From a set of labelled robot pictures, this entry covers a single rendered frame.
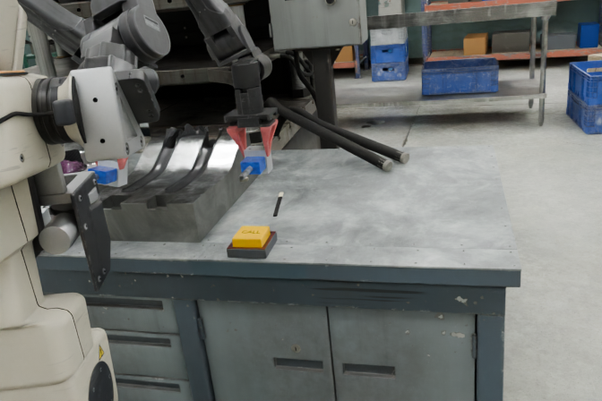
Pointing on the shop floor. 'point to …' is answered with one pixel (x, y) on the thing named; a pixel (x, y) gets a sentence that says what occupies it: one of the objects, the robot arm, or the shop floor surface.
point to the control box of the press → (317, 13)
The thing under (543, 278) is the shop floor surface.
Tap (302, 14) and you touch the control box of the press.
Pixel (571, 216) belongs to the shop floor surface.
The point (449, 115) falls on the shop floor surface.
